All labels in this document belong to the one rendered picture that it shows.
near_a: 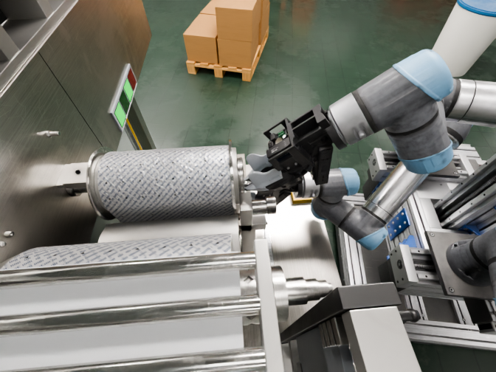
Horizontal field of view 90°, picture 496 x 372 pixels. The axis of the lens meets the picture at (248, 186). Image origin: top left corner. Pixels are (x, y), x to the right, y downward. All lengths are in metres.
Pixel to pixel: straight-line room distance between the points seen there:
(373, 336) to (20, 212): 0.49
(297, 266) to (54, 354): 0.65
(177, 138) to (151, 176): 2.00
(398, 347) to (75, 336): 0.25
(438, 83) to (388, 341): 0.32
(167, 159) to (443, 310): 1.62
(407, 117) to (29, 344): 0.48
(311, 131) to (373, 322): 0.30
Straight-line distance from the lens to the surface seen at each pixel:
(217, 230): 0.47
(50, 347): 0.27
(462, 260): 1.08
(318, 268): 0.82
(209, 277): 0.23
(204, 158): 0.47
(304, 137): 0.43
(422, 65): 0.43
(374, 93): 0.42
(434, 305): 1.78
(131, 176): 0.49
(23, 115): 0.55
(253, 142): 2.35
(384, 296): 0.25
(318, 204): 0.76
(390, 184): 0.77
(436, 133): 0.48
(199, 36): 3.10
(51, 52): 0.65
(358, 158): 2.42
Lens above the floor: 1.66
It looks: 55 degrees down
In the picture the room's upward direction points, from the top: straight up
